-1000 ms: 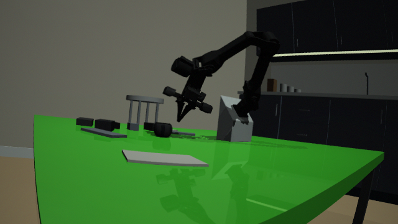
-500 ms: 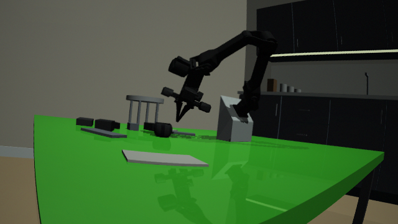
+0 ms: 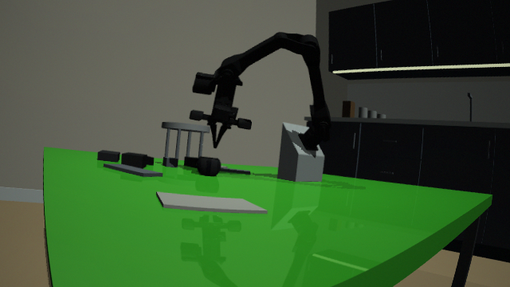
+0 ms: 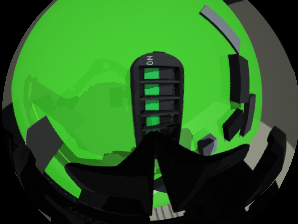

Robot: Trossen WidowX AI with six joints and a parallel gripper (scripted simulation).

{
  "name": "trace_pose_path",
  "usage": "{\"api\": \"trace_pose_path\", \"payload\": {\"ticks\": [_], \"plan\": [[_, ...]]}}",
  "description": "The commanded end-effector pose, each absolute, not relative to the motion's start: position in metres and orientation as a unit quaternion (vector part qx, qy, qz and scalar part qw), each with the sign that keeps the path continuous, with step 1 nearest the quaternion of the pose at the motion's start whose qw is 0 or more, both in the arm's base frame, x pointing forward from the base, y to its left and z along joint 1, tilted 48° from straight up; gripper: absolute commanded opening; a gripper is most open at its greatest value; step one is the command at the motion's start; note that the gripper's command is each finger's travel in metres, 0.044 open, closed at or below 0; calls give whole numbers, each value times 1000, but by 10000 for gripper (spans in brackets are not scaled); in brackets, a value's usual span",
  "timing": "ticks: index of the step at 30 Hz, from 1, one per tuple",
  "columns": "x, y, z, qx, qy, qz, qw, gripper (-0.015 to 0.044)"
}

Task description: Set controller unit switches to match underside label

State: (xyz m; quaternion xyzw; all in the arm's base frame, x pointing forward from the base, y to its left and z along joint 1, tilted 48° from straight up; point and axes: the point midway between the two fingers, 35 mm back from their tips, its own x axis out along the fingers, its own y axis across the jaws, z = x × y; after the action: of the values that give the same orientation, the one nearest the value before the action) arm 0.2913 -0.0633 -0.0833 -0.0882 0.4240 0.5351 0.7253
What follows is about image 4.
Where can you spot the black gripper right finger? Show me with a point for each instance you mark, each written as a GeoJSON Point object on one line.
{"type": "Point", "coordinates": [184, 171]}

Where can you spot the dark grey flat panel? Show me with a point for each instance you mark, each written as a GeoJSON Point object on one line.
{"type": "Point", "coordinates": [221, 26]}

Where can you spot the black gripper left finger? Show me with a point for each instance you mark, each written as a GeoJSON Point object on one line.
{"type": "Point", "coordinates": [132, 178]}

